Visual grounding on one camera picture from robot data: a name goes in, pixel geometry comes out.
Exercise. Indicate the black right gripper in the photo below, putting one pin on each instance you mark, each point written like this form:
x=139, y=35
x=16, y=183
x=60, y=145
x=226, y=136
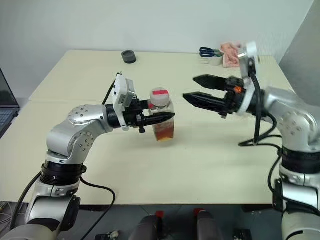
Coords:
x=232, y=100

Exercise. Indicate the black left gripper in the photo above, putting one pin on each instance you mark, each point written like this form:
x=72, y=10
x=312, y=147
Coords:
x=133, y=117

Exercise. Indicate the white bottle cap red tape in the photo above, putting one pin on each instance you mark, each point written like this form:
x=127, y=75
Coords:
x=160, y=97

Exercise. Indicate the clear bottle with brown drink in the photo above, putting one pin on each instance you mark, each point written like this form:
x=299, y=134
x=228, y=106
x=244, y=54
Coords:
x=165, y=132

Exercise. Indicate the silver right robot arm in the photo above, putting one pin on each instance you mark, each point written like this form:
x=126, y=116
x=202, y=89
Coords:
x=295, y=120

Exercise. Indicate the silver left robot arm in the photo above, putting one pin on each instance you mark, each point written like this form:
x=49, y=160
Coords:
x=82, y=117

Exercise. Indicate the white tape roll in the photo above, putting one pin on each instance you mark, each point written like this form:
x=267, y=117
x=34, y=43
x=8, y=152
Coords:
x=215, y=61

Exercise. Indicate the pink crumpled cloth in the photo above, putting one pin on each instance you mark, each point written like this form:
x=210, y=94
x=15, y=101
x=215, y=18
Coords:
x=231, y=56

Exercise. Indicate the black tape roll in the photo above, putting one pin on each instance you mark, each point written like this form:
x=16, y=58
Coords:
x=128, y=57

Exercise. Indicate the dark rounded shape red tab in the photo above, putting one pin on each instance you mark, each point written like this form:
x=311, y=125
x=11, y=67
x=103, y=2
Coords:
x=147, y=227
x=207, y=225

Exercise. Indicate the dark open laptop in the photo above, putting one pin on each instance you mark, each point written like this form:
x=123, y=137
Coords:
x=7, y=105

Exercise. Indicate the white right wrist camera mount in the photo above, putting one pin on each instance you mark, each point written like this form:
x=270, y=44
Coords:
x=247, y=100

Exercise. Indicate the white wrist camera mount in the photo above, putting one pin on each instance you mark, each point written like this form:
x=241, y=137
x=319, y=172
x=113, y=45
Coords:
x=247, y=100
x=120, y=87

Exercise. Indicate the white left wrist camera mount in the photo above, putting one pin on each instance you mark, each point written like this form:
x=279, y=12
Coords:
x=120, y=87

